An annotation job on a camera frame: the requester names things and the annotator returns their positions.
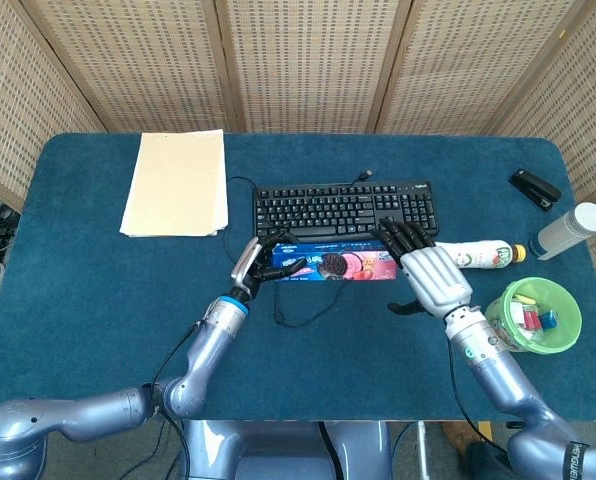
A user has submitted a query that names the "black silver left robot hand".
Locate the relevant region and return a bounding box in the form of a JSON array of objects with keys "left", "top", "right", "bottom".
[{"left": 230, "top": 228, "right": 309, "bottom": 302}]

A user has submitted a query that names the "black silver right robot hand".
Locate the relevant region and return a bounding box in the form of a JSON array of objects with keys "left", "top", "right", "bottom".
[{"left": 372, "top": 217, "right": 474, "bottom": 320}]

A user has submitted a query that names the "blue cookie box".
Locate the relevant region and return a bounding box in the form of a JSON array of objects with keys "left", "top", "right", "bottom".
[{"left": 271, "top": 239, "right": 400, "bottom": 284}]

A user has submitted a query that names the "yellow-capped drink bottle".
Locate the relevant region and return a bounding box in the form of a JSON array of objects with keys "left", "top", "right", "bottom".
[{"left": 435, "top": 239, "right": 528, "bottom": 271}]

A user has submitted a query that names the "black computer keyboard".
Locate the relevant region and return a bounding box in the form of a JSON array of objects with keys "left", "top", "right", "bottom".
[{"left": 251, "top": 179, "right": 437, "bottom": 245}]

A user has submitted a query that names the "manila paper folder stack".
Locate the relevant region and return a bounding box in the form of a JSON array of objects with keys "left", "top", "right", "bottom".
[{"left": 119, "top": 128, "right": 229, "bottom": 239}]

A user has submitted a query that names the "green plastic cup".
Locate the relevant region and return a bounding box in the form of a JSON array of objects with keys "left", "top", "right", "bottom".
[{"left": 484, "top": 276, "right": 583, "bottom": 355}]

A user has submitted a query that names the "black stapler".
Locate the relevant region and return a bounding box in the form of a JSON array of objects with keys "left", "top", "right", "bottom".
[{"left": 508, "top": 168, "right": 563, "bottom": 213}]

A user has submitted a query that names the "blue carpet table mat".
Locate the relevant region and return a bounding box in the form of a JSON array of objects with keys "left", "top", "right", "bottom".
[{"left": 0, "top": 130, "right": 596, "bottom": 424}]

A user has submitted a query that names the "white cylindrical thermos bottle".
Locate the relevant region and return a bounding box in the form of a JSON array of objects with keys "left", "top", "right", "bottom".
[{"left": 527, "top": 201, "right": 596, "bottom": 262}]

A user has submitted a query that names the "brown boot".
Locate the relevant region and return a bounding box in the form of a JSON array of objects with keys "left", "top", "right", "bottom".
[{"left": 439, "top": 422, "right": 475, "bottom": 462}]

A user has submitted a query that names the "metal table leg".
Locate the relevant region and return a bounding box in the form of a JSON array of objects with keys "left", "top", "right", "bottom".
[{"left": 416, "top": 421, "right": 428, "bottom": 480}]

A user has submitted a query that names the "blue jeans leg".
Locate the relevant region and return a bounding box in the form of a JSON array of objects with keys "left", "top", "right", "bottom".
[{"left": 466, "top": 442, "right": 512, "bottom": 480}]

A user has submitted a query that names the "grey-blue robot torso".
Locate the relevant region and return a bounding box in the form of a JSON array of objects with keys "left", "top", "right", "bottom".
[{"left": 177, "top": 419, "right": 394, "bottom": 480}]

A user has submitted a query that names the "woven folding screen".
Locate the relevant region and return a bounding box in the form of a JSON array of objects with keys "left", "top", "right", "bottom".
[{"left": 0, "top": 0, "right": 596, "bottom": 301}]

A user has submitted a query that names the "black keyboard usb cable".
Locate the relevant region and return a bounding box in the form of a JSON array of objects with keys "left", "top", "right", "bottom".
[{"left": 221, "top": 169, "right": 394, "bottom": 330}]

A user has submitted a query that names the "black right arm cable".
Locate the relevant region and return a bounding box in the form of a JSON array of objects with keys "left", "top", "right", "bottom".
[{"left": 446, "top": 338, "right": 510, "bottom": 457}]

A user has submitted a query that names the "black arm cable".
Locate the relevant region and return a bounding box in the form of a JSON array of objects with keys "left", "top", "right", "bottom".
[
  {"left": 446, "top": 338, "right": 510, "bottom": 457},
  {"left": 150, "top": 319, "right": 203, "bottom": 401}
]

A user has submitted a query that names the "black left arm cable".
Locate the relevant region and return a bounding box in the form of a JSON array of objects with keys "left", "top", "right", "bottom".
[{"left": 150, "top": 319, "right": 203, "bottom": 401}]

